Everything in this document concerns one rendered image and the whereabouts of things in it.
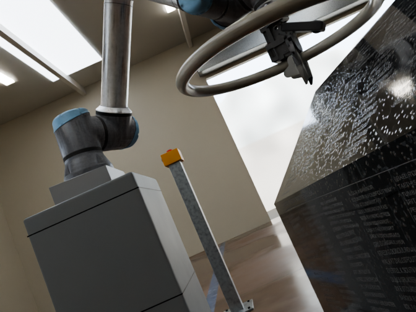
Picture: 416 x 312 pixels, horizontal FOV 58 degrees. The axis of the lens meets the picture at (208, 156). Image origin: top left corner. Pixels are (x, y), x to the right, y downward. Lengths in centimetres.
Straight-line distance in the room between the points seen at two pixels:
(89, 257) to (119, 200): 20
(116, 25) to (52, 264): 91
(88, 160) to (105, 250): 35
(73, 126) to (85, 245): 46
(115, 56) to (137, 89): 632
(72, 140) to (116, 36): 44
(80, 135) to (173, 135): 609
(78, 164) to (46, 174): 678
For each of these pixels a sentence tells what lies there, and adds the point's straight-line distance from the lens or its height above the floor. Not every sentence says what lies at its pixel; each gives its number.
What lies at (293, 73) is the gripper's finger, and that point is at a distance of 109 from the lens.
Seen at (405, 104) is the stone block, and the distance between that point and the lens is 45.
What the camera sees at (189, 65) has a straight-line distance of 75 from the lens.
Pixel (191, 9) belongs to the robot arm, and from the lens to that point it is 110.
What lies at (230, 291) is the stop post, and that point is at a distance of 243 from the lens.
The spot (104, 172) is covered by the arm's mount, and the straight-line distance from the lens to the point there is 138.
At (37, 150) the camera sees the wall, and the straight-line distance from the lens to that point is 837.
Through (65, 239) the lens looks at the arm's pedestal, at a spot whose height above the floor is 73.
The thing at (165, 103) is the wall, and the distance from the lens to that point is 769.
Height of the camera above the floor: 62
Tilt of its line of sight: 8 degrees up
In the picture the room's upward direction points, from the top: 24 degrees counter-clockwise
